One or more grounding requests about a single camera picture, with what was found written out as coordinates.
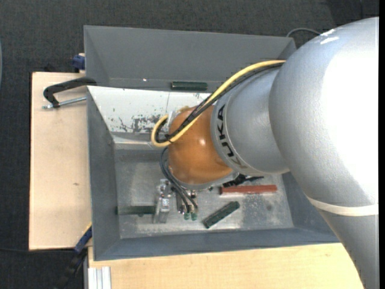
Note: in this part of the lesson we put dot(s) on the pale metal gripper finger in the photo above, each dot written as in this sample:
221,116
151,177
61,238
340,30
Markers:
165,206
157,210

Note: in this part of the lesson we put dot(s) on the dark green flat block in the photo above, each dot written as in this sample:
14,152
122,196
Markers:
189,85
222,214
135,210

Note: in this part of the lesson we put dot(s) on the red-brown flat block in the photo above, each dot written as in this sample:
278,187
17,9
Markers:
248,189

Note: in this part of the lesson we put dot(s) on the pale flat board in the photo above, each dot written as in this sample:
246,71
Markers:
58,161

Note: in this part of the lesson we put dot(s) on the grey metal bin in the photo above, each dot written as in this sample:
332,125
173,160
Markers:
135,56

